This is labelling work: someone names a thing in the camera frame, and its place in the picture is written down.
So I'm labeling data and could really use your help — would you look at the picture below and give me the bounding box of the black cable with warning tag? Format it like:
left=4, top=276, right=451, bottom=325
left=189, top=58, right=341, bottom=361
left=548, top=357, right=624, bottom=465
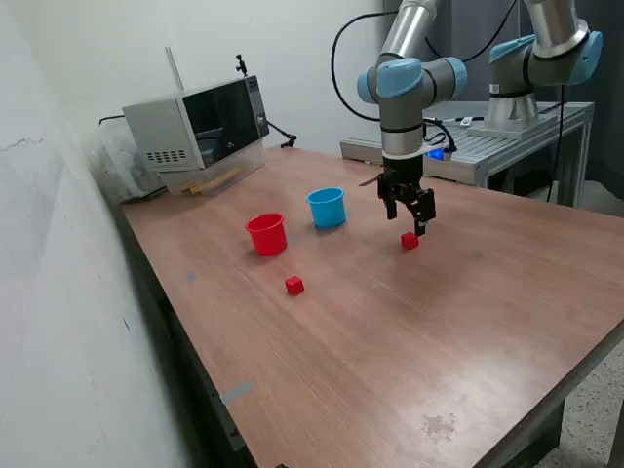
left=422, top=114, right=488, bottom=126

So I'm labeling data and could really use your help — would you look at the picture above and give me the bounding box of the blue plastic cup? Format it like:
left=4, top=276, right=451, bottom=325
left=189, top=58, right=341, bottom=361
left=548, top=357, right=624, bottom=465
left=305, top=186, right=347, bottom=229

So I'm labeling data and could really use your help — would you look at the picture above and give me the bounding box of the silver microwave oven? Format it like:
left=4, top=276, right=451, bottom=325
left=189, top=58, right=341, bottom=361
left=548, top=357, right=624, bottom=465
left=121, top=74, right=272, bottom=175

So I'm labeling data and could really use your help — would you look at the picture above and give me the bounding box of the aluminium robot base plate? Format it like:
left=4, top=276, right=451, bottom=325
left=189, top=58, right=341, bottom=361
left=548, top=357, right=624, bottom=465
left=466, top=114, right=560, bottom=139

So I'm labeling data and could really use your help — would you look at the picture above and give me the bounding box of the red plastic cup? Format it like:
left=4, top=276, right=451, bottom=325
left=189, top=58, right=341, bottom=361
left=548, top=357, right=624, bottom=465
left=244, top=212, right=289, bottom=258

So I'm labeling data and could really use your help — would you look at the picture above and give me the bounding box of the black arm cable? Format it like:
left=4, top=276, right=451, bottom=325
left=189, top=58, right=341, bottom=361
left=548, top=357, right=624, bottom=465
left=331, top=0, right=521, bottom=123

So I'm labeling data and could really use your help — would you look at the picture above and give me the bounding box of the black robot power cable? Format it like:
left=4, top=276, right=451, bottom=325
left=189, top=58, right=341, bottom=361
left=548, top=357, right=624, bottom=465
left=543, top=85, right=566, bottom=204

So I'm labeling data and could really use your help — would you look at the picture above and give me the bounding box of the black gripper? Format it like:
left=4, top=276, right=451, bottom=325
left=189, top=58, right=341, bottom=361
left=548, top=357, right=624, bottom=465
left=377, top=151, right=437, bottom=238

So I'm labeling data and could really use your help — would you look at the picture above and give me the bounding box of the black camera cable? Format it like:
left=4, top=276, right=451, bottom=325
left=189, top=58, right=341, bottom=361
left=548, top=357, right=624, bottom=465
left=422, top=116, right=457, bottom=152

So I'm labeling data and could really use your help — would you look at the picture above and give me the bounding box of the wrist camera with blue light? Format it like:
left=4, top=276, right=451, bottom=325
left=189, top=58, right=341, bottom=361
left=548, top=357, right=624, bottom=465
left=422, top=140, right=457, bottom=162

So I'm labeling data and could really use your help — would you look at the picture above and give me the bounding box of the thin metal rod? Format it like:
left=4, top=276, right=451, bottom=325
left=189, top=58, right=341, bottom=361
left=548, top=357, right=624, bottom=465
left=164, top=46, right=186, bottom=94

